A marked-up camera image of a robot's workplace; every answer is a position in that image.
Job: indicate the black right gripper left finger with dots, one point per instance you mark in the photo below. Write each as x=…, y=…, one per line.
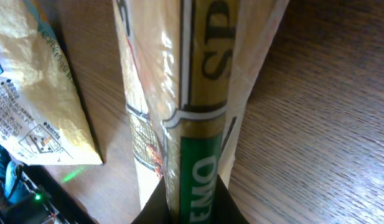
x=155, y=210

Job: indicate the orange spaghetti packet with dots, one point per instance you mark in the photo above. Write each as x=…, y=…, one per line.
x=188, y=69

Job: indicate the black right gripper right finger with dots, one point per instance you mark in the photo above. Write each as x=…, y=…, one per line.
x=226, y=210

